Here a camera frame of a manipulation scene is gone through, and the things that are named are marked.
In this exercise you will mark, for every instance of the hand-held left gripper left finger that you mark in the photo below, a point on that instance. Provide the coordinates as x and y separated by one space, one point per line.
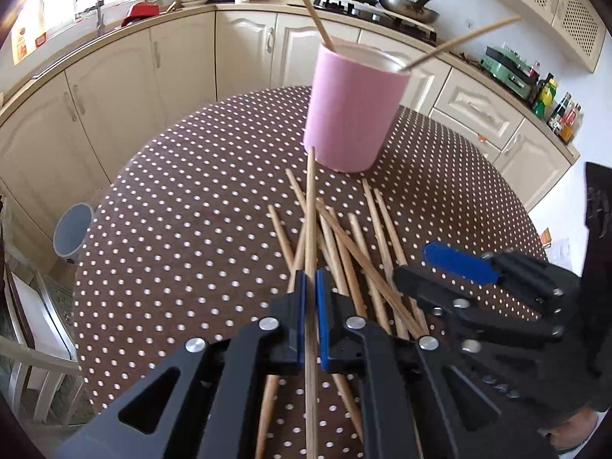
300 315

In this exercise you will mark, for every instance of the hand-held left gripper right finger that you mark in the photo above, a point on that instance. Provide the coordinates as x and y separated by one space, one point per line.
322 315

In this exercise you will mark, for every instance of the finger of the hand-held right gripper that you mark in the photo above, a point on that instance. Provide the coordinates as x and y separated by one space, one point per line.
459 260
430 289

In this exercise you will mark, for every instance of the pile of wooden chopsticks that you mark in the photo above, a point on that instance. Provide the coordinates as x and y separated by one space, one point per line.
337 260

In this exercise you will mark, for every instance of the wooden chopstick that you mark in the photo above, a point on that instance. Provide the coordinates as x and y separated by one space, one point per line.
468 38
306 2
311 229

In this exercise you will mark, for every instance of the pink cup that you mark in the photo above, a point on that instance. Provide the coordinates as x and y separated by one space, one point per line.
354 105

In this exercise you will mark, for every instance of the person's right hand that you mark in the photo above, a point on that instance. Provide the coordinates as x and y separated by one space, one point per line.
578 432

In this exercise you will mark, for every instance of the brown polka-dot tablecloth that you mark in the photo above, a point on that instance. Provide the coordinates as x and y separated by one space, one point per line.
191 201

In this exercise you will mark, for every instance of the orange sauce bottle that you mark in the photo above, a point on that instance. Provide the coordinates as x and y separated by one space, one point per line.
570 126

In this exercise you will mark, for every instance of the dark sauce bottle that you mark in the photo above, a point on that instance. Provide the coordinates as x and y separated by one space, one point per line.
560 111

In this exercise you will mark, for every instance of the green bottle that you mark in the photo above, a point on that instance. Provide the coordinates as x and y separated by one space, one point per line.
545 98

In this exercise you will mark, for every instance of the green kitchen appliance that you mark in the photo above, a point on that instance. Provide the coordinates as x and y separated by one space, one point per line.
507 71

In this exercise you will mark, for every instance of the grey round trash bin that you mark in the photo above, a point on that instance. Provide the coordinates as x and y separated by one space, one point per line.
71 234

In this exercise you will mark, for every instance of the white chair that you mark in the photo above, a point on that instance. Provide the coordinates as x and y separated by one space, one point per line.
48 339

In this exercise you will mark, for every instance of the steel frying pan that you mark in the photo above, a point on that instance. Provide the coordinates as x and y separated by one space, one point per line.
406 7

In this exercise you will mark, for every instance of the black gas stove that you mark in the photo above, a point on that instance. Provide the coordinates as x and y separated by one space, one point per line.
363 7

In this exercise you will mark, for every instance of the cream kitchen base cabinets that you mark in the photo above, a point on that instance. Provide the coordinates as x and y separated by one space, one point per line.
119 86

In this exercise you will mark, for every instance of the beige kitchen countertop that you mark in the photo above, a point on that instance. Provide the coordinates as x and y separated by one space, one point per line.
267 4

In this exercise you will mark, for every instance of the red basin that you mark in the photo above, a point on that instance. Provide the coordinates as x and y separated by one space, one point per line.
142 13

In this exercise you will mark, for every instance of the steel faucet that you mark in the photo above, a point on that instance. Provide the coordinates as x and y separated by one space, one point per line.
100 9

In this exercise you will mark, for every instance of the cream wall cabinet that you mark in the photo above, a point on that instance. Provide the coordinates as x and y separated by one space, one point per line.
540 5

